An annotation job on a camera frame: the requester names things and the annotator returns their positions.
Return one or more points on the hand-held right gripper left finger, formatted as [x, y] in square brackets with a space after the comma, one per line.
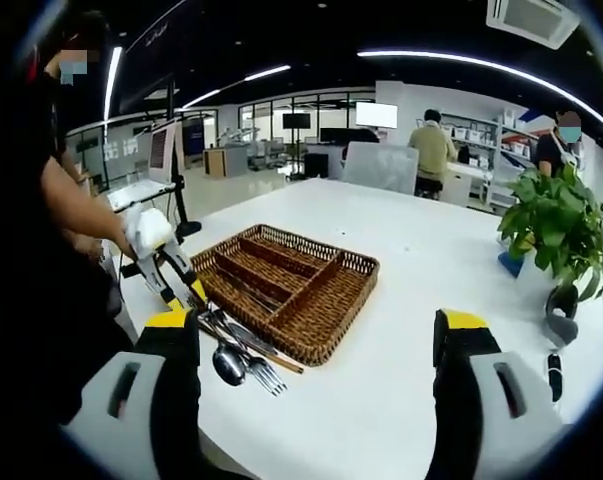
[146, 380]

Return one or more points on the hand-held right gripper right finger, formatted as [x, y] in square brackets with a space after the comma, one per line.
[481, 385]

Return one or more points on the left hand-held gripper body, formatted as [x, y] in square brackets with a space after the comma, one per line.
[153, 227]

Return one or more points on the pile of steel utensils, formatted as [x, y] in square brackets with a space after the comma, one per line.
[228, 365]

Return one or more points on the brown wicker utensil storage tray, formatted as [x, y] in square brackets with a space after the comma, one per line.
[301, 280]

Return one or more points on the white storage shelving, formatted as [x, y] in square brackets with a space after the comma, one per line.
[473, 135]

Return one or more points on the person's left hand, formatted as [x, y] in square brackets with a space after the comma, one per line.
[132, 215]

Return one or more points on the black laptop stand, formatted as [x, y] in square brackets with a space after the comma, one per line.
[187, 229]

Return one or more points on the white laptop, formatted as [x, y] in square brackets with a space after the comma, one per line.
[161, 150]

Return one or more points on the wood grey cabinet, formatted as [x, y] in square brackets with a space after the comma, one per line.
[226, 162]

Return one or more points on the black grey headset device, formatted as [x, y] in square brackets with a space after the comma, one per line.
[561, 325]

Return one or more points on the standing display screen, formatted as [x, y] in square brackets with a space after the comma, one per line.
[192, 135]

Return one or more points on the person's black shirt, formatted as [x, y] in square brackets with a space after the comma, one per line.
[56, 310]

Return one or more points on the small blue object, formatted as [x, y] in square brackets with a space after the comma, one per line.
[513, 265]

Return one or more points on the ceiling light strip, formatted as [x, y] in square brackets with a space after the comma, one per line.
[266, 73]
[113, 80]
[381, 52]

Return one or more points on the black computer case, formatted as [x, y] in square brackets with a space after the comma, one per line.
[316, 165]

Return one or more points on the black television on stand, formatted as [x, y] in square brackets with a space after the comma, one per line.
[296, 120]

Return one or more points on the potted green plant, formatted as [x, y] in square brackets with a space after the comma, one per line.
[556, 210]

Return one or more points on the person's own head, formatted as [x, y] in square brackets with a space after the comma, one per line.
[88, 30]

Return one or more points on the black desk monitors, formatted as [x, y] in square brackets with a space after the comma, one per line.
[346, 136]

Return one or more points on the bright white monitor screen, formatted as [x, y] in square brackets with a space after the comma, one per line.
[376, 115]

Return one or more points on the ceiling air conditioner vent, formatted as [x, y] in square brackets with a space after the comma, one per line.
[531, 20]

